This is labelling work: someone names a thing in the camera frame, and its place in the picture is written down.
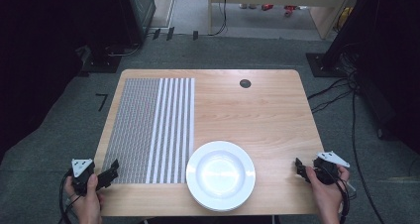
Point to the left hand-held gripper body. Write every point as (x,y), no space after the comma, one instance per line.
(81,171)

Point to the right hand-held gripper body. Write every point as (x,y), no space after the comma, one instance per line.
(327,171)

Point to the white plate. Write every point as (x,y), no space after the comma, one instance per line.
(220,175)

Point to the person's right hand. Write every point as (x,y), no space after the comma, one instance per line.
(325,196)

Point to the person's left hand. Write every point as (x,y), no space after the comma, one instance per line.
(86,204)

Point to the grey white striped placemat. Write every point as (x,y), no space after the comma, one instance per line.
(142,131)

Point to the yellow object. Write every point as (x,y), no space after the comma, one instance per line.
(345,17)

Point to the red tool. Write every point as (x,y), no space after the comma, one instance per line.
(290,10)

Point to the small red object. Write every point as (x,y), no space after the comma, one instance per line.
(267,7)

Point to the dark glass-front cabinet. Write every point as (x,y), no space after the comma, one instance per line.
(143,9)

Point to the black stand base plate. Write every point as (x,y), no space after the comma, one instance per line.
(325,67)
(102,63)

